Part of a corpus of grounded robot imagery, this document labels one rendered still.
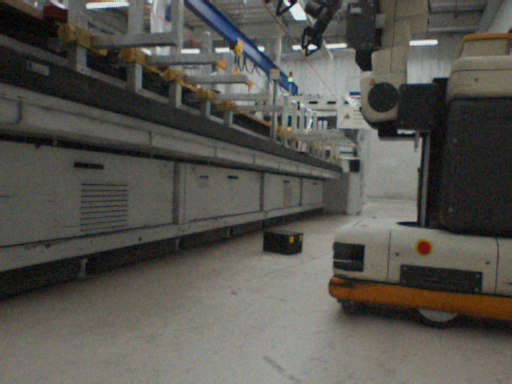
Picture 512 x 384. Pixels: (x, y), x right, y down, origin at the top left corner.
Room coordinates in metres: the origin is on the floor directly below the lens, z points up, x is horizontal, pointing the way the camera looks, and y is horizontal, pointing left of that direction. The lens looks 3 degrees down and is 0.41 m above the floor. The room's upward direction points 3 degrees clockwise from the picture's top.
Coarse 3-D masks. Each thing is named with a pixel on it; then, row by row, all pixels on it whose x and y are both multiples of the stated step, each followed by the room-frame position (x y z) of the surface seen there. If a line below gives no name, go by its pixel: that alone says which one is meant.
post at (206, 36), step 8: (208, 32) 1.89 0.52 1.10; (208, 40) 1.88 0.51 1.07; (208, 48) 1.88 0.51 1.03; (208, 64) 1.88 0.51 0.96; (208, 72) 1.89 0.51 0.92; (208, 88) 1.89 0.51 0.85; (200, 104) 1.89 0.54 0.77; (208, 104) 1.90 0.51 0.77; (200, 112) 1.89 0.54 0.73; (208, 112) 1.90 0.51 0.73
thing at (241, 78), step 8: (152, 80) 1.71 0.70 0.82; (160, 80) 1.70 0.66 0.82; (184, 80) 1.68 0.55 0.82; (192, 80) 1.67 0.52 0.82; (200, 80) 1.66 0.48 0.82; (208, 80) 1.65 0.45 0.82; (216, 80) 1.64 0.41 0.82; (224, 80) 1.63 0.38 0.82; (232, 80) 1.62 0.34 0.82; (240, 80) 1.62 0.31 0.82
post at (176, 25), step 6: (174, 0) 1.64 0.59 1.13; (180, 0) 1.65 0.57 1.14; (174, 6) 1.64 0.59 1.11; (180, 6) 1.65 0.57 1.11; (174, 12) 1.64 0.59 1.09; (180, 12) 1.65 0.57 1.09; (174, 18) 1.64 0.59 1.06; (180, 18) 1.65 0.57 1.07; (174, 24) 1.64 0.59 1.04; (180, 24) 1.65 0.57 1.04; (174, 30) 1.64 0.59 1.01; (180, 30) 1.65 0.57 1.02; (180, 36) 1.66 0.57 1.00; (180, 42) 1.66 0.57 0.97; (174, 48) 1.64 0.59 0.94; (180, 48) 1.66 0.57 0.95; (174, 54) 1.64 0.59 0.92; (180, 54) 1.66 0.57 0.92; (174, 66) 1.64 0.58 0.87; (180, 66) 1.66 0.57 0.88; (174, 84) 1.64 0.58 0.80; (174, 90) 1.64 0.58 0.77; (180, 90) 1.67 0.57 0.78; (174, 96) 1.64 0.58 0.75; (180, 96) 1.67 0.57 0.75; (174, 102) 1.64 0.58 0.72; (180, 102) 1.67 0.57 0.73
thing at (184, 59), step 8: (152, 56) 1.43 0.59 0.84; (160, 56) 1.42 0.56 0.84; (168, 56) 1.41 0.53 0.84; (176, 56) 1.41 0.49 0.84; (184, 56) 1.40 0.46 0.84; (192, 56) 1.39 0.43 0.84; (200, 56) 1.38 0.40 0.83; (208, 56) 1.38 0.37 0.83; (216, 56) 1.37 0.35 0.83; (112, 64) 1.47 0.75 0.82; (120, 64) 1.46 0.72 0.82; (152, 64) 1.44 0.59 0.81; (160, 64) 1.43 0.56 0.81; (168, 64) 1.43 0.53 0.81; (176, 64) 1.42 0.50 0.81; (184, 64) 1.42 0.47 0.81; (192, 64) 1.41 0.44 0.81; (200, 64) 1.41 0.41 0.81; (216, 64) 1.39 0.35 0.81
